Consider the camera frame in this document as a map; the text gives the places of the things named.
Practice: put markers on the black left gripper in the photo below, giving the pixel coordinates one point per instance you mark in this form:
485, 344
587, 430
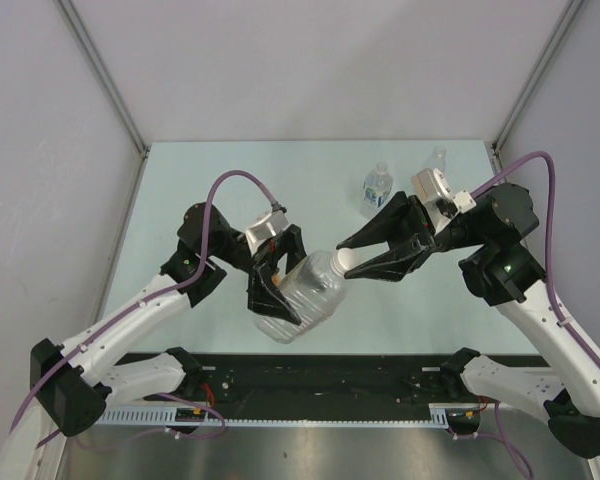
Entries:
263, 296

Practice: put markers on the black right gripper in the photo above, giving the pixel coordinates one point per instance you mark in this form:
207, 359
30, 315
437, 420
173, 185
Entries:
402, 223

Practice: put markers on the square clear NFC juice bottle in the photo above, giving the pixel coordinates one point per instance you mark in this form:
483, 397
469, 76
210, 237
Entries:
314, 290

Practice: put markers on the clear blue-label Pocari bottle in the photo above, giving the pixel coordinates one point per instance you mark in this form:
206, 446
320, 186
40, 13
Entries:
376, 190

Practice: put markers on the clear red-label water bottle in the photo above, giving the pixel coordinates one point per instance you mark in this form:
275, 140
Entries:
436, 159

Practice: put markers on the white NFC bottle cap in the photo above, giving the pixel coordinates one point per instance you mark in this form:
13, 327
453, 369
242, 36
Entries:
344, 260

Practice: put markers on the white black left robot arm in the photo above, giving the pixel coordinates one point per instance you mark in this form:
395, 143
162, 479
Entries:
77, 381

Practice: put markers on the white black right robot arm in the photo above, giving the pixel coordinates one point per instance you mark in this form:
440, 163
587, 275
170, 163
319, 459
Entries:
503, 273

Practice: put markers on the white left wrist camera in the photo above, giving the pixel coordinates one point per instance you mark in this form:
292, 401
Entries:
266, 227

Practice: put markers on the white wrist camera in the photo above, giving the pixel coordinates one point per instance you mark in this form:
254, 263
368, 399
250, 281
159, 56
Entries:
266, 227
441, 204

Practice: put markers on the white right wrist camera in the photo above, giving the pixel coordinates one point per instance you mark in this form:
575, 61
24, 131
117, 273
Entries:
441, 204

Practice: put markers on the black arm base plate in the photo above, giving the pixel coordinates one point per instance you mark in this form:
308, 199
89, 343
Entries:
407, 376

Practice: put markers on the white slotted cable duct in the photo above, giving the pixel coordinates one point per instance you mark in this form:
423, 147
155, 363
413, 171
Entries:
395, 416

